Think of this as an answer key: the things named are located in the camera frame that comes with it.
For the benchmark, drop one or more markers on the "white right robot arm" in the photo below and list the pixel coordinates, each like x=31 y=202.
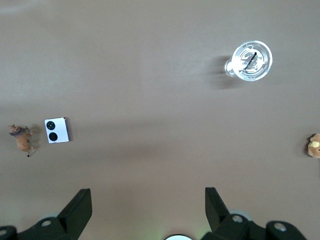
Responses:
x=177 y=237

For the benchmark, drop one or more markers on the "brown lion statue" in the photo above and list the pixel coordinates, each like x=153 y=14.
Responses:
x=22 y=142

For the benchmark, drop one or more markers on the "black drinking straw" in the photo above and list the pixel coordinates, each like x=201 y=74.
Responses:
x=250 y=60

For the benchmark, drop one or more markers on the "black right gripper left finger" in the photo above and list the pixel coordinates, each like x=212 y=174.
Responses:
x=75 y=210

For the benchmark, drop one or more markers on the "clear plastic lidded cup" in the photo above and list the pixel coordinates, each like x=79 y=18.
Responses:
x=261 y=50

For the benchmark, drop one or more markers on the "brown plush toy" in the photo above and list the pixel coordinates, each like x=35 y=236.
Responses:
x=315 y=147

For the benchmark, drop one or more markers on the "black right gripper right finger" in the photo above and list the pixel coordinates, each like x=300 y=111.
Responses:
x=217 y=215

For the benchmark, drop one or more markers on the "white flip phone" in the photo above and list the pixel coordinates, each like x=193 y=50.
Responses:
x=60 y=125

